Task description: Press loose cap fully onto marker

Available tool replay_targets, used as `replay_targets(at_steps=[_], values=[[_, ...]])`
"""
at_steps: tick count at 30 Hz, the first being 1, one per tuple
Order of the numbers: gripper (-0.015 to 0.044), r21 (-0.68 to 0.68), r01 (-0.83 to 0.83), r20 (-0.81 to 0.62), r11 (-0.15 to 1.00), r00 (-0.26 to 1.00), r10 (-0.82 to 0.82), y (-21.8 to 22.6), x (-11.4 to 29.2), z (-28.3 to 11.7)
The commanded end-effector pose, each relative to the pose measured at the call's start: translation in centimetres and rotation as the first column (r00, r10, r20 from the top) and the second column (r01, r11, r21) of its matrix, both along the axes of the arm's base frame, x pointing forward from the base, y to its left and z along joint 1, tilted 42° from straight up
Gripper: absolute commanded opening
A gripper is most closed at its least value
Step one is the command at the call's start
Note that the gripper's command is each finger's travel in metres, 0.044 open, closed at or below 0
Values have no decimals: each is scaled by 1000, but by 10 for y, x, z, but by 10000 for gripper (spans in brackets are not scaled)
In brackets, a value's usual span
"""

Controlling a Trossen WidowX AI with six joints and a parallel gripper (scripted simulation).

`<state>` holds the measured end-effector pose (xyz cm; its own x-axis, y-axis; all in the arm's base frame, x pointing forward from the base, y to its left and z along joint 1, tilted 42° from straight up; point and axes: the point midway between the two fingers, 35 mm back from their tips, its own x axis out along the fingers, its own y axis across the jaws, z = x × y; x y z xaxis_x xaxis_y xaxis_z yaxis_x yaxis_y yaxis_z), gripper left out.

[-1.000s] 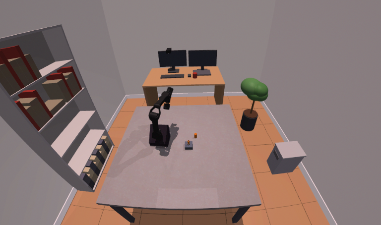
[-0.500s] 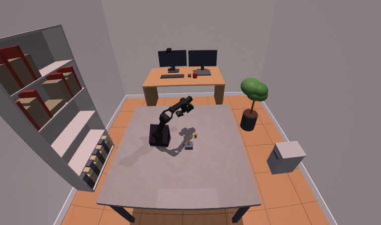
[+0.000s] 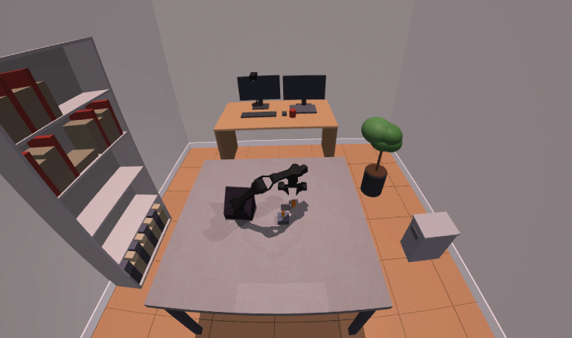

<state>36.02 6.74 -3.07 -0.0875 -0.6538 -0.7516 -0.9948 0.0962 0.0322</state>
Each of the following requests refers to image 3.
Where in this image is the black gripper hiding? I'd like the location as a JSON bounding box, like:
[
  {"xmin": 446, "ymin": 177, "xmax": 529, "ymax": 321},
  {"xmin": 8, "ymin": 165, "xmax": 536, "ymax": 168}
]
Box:
[{"xmin": 278, "ymin": 179, "xmax": 307, "ymax": 196}]

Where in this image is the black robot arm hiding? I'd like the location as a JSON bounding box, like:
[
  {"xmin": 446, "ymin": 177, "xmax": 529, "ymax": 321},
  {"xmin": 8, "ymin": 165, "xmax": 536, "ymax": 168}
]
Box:
[{"xmin": 229, "ymin": 164, "xmax": 308, "ymax": 212}]

